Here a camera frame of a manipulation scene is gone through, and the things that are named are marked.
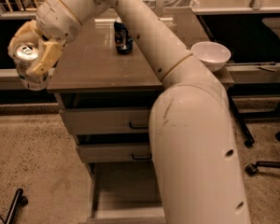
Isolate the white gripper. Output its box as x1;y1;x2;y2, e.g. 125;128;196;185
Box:
7;0;82;76

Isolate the silver 7up can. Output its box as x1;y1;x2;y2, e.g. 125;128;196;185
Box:
14;44;49;91

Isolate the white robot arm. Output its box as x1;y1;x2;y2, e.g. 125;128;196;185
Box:
7;0;252;224

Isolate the grey drawer cabinet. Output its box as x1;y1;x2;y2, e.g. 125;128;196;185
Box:
47;7;235;224

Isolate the blue pepsi can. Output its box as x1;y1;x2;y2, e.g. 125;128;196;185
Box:
114;18;133;54

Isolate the top grey drawer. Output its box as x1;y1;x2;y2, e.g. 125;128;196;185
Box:
60;107;149;135

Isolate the grey drawer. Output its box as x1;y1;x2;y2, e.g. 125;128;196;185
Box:
77;143;152;163
60;107;149;135
85;161;167;224

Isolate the middle grey drawer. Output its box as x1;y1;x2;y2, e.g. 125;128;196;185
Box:
77;143;152;163

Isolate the bottom grey drawer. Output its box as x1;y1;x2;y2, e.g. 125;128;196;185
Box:
85;161;167;224

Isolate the black chair leg left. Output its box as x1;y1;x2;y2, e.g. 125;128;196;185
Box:
5;189;28;224

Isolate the white ceramic bowl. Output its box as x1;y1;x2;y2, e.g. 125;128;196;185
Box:
191;41;231;72

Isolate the black caster leg right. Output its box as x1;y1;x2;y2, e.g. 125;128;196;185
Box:
245;161;280;175

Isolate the white wire basket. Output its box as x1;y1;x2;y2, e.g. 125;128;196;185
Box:
142;0;200;8

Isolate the black table frame leg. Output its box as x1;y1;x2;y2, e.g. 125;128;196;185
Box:
228;95;255;148

